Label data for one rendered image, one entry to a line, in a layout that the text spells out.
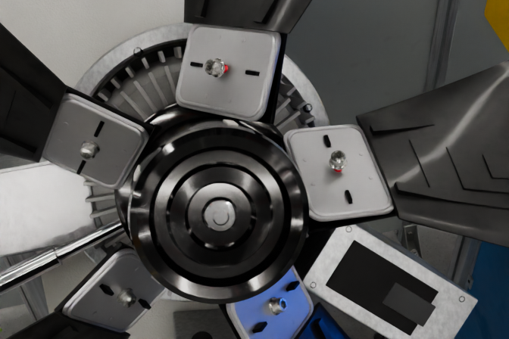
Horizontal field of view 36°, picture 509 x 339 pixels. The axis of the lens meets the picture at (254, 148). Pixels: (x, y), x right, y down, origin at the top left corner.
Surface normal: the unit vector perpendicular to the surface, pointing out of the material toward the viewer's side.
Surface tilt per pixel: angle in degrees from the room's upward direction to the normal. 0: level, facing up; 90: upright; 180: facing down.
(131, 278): 93
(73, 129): 93
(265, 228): 48
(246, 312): 54
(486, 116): 8
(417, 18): 90
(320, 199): 7
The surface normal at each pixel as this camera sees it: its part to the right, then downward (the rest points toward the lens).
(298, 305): 0.76, -0.29
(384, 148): 0.05, -0.69
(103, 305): 0.63, 0.60
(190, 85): -0.64, -0.14
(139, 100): 0.08, 0.05
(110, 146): -0.25, 0.76
